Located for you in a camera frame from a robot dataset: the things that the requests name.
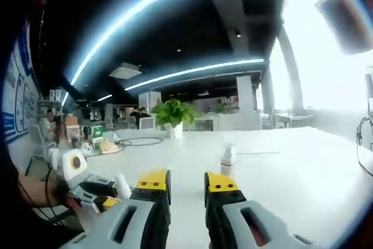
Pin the green box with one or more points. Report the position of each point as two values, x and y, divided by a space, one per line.
98 133

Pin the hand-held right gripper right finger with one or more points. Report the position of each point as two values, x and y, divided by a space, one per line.
227 217

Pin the white game controller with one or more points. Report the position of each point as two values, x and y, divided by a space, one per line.
86 149

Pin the small ceiling light strip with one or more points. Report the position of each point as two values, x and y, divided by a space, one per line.
105 97
66 98

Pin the long curved ceiling light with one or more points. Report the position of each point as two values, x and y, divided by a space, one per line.
145 7

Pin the blue white wall poster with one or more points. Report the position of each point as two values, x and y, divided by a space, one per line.
20 85

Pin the green plant in white pot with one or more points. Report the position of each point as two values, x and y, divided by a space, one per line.
173 112

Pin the person's black shirt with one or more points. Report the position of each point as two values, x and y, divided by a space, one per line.
17 231

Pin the straight ceiling light strip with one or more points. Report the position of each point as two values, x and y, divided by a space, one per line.
195 71

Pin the clear glass pump bottle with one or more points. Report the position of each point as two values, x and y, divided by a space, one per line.
122 185

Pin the beige box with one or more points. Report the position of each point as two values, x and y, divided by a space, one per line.
108 147

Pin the person's left hand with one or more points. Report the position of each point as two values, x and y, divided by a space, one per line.
65 201

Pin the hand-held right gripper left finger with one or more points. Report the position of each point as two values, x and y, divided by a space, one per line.
140 217

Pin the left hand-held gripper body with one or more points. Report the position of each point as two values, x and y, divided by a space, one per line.
71 163

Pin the white labelled pump bottle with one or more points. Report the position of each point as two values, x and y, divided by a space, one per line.
228 166

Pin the wide clear bottle cover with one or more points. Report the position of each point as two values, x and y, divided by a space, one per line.
229 151

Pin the ceiling air vent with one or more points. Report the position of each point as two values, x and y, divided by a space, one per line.
125 70

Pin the black fan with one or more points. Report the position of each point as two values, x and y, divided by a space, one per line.
365 144

